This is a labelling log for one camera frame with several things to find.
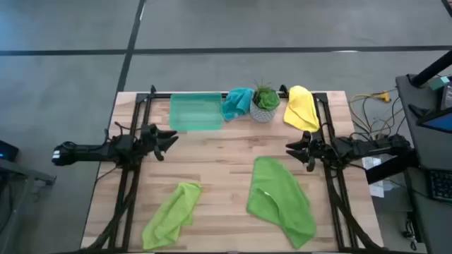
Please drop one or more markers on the grey metal cart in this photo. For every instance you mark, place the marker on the grey metal cart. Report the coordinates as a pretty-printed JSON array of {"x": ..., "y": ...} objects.
[{"x": 21, "y": 173}]

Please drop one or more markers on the black desk support bar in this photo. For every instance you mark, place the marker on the black desk support bar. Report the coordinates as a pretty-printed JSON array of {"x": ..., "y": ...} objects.
[{"x": 388, "y": 169}]

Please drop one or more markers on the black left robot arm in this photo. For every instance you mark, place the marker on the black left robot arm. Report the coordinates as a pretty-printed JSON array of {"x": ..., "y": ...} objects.
[{"x": 88, "y": 152}]

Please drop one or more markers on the teal microfiber towel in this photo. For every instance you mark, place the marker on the teal microfiber towel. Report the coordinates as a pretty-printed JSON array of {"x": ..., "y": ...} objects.
[{"x": 236, "y": 104}]

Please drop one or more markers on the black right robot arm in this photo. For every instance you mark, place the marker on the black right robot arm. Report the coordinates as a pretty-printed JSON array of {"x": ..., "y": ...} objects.
[{"x": 370, "y": 148}]

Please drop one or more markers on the white paper sheet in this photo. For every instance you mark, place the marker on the white paper sheet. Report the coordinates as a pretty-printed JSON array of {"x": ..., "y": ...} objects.
[{"x": 374, "y": 164}]

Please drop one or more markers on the small teal box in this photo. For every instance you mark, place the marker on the small teal box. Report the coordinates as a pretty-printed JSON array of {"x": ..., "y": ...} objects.
[{"x": 439, "y": 83}]

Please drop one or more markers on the succulent in patterned pot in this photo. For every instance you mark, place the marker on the succulent in patterned pot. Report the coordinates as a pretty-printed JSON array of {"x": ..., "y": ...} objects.
[{"x": 263, "y": 106}]

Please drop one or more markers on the black device with blue light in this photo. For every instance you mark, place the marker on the black device with blue light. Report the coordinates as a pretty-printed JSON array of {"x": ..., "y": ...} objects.
[{"x": 7, "y": 151}]

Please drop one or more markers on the grey desk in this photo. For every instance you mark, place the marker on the grey desk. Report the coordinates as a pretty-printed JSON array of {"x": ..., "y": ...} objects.
[{"x": 434, "y": 151}]

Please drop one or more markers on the green translucent plastic bin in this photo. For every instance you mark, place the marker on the green translucent plastic bin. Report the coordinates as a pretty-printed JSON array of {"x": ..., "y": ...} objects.
[{"x": 196, "y": 113}]

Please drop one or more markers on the black aluminium table frame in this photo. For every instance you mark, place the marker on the black aluminium table frame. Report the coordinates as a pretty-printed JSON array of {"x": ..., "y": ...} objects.
[{"x": 159, "y": 95}]

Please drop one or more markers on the yellow microfiber towel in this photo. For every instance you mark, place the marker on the yellow microfiber towel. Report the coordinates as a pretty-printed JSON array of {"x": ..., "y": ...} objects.
[{"x": 302, "y": 109}]

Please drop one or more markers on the dark green microfiber towel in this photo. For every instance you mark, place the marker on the dark green microfiber towel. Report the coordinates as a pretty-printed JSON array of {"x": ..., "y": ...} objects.
[{"x": 279, "y": 197}]

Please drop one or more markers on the laptop with blue screen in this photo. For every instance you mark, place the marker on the laptop with blue screen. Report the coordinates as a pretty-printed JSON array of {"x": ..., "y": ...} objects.
[{"x": 441, "y": 121}]

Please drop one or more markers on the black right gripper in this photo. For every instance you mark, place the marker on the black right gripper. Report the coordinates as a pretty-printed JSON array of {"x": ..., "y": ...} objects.
[{"x": 319, "y": 150}]

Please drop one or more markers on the lime microfiber towel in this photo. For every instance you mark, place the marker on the lime microfiber towel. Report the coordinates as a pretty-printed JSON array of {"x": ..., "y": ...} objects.
[{"x": 169, "y": 215}]

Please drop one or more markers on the black keyboard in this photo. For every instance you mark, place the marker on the black keyboard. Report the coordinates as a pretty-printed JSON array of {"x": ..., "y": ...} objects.
[{"x": 441, "y": 185}]

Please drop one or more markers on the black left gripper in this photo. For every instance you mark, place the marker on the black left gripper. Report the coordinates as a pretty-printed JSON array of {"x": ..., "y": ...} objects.
[{"x": 150, "y": 141}]

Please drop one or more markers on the black pole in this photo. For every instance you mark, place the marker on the black pole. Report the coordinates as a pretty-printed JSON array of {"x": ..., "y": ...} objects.
[{"x": 432, "y": 68}]

